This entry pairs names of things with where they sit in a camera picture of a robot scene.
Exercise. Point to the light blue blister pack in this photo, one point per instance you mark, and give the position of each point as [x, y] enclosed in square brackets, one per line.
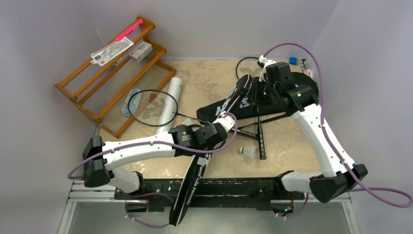
[132, 102]

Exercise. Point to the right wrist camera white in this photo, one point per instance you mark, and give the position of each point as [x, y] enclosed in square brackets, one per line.
[263, 62]

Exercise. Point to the white shuttlecock tube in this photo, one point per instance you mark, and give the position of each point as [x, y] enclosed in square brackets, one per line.
[167, 116]

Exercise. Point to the white shuttlecock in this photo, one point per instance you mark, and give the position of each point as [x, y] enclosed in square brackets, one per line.
[250, 152]
[187, 122]

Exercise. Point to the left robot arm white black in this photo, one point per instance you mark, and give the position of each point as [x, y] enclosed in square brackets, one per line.
[103, 161]

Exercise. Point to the black SPORT racket bag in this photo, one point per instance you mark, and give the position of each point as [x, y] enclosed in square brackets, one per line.
[202, 158]

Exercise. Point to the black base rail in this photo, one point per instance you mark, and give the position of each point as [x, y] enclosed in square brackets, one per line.
[260, 193]

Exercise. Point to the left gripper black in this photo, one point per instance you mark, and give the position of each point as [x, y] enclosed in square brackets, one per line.
[210, 147]

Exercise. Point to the black racket near rack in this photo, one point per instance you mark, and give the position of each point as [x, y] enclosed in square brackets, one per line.
[151, 107]

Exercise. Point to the wooden rack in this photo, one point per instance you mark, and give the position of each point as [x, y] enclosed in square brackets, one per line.
[99, 92]

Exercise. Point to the black racket at back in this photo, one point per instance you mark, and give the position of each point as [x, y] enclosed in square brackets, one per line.
[249, 65]

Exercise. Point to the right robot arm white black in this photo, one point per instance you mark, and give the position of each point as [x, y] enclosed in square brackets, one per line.
[339, 172]

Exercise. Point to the right white shuttlecock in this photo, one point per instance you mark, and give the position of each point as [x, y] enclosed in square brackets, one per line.
[250, 152]

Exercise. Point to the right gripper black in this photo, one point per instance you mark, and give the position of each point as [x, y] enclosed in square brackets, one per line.
[269, 89]

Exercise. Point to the blue white small object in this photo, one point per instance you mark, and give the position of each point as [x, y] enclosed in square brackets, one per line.
[296, 61]

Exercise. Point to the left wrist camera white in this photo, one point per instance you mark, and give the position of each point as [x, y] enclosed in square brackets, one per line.
[227, 122]

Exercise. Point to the small teal white box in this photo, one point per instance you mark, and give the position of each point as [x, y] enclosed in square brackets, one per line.
[140, 51]

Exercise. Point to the flat packaged item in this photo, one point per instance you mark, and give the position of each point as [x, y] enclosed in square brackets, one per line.
[107, 53]

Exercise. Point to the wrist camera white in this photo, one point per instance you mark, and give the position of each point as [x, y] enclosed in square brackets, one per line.
[227, 122]
[263, 62]

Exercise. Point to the black CROSSWAY racket bag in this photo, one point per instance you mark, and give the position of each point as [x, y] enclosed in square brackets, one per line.
[246, 110]

